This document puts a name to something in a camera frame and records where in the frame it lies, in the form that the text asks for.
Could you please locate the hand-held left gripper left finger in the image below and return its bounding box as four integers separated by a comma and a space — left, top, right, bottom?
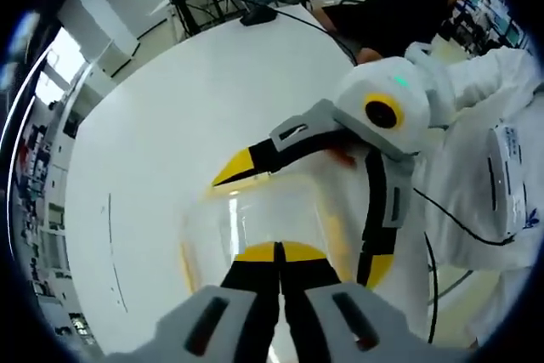
152, 241, 281, 363

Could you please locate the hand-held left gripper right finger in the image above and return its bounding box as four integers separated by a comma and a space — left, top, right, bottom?
276, 241, 412, 363

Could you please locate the pale yellow plastic latch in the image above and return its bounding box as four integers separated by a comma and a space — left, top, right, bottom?
320, 191, 357, 280

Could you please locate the colourful goods shelving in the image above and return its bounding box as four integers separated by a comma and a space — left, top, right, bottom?
453, 0, 533, 54

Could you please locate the white chest device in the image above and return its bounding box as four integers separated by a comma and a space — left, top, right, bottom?
483, 123, 531, 240

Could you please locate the black flat device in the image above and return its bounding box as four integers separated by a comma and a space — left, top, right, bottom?
239, 8, 278, 27

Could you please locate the black laptop stand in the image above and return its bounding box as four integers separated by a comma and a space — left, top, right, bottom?
168, 0, 257, 37

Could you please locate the background shelving with goods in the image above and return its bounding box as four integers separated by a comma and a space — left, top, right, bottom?
11, 116, 94, 338

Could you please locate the slim white pillar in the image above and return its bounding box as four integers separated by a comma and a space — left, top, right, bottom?
56, 0, 140, 78

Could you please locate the black cable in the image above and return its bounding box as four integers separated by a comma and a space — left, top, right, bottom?
271, 9, 363, 68
423, 230, 440, 343
414, 187, 519, 247

